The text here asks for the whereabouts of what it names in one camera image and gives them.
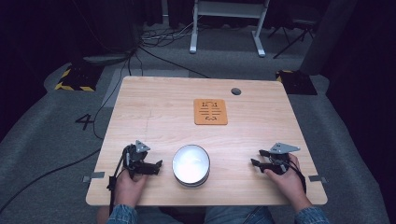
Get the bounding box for dark equipment stand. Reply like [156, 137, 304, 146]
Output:
[81, 0, 140, 67]

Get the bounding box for grey tape strip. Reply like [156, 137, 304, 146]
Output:
[307, 175, 329, 185]
[81, 171, 106, 184]

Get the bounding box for black tripod stand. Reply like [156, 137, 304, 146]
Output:
[266, 18, 316, 60]

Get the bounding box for black base with yellow edge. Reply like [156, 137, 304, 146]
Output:
[275, 69, 319, 96]

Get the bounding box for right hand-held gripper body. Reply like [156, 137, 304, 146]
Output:
[263, 142, 302, 175]

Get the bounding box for thin black floor cable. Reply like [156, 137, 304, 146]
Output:
[92, 57, 132, 141]

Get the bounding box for person's left hand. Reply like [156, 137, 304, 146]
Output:
[113, 169, 148, 208]

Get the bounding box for hand-held gripper cable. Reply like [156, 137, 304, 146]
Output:
[106, 151, 128, 217]
[288, 153, 308, 194]

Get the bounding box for grey pillar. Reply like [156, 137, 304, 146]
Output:
[299, 0, 360, 77]

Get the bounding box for left hand-held gripper cable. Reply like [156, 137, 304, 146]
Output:
[106, 151, 128, 217]

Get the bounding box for long black floor cable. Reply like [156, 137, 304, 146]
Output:
[0, 147, 103, 217]

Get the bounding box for person's right hand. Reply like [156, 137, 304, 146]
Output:
[263, 153, 313, 213]

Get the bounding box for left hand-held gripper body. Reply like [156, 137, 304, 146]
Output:
[122, 139, 152, 180]

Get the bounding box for black yellow striped base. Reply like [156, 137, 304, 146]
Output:
[54, 61, 105, 93]

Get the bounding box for white bowl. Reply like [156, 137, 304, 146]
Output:
[171, 144, 211, 188]

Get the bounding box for orange square mat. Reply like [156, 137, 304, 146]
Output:
[192, 98, 229, 126]

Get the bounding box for white desk frame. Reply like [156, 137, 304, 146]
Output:
[189, 0, 271, 59]

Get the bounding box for person's legs in jeans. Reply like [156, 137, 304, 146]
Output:
[204, 205, 276, 224]

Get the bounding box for bundle of floor cables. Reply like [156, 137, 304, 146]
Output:
[138, 21, 202, 49]

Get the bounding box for right hand-held gripper cable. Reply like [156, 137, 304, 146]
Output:
[288, 153, 308, 194]

